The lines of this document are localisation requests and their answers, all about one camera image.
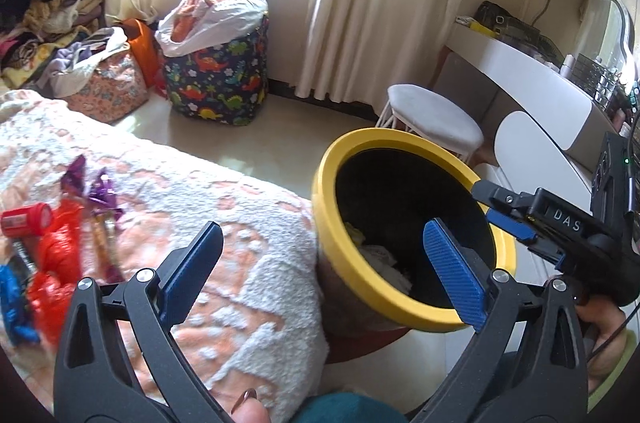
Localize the vanity mirror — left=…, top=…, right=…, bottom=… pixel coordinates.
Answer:
left=576, top=0, right=634, bottom=75

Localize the white plastic bag with clothes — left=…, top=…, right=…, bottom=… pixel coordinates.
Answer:
left=155, top=0, right=268, bottom=58

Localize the white vanity desk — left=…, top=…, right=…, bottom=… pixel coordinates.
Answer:
left=446, top=24, right=614, bottom=212

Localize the pink floral fabric bag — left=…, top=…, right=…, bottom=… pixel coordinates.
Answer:
left=63, top=50, right=149, bottom=124

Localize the purple foil wrapper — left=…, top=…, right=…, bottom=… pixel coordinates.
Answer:
left=60, top=155, right=124, bottom=221

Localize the dinosaur print laundry basket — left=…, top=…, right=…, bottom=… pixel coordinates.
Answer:
left=162, top=16, right=269, bottom=126

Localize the yellow rimmed trash bin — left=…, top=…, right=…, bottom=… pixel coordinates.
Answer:
left=311, top=128, right=516, bottom=363

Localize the pile of clothes on bed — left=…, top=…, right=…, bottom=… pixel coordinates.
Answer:
left=1, top=0, right=105, bottom=92

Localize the red plastic bag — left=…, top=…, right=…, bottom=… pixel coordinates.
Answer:
left=27, top=198, right=84, bottom=348

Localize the orange white chenille bedspread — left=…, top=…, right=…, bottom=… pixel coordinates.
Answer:
left=0, top=88, right=330, bottom=423

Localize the person's right hand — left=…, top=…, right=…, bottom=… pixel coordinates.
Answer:
left=576, top=295, right=627, bottom=393

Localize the orange plastic bag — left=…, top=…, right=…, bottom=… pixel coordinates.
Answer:
left=119, top=19, right=165, bottom=96

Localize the person's left hand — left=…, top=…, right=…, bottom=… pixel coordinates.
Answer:
left=230, top=388, right=271, bottom=423

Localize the white round stool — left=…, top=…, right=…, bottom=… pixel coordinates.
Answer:
left=375, top=84, right=484, bottom=162

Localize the red cylindrical bottle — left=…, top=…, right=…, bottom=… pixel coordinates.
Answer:
left=1, top=202, right=53, bottom=239

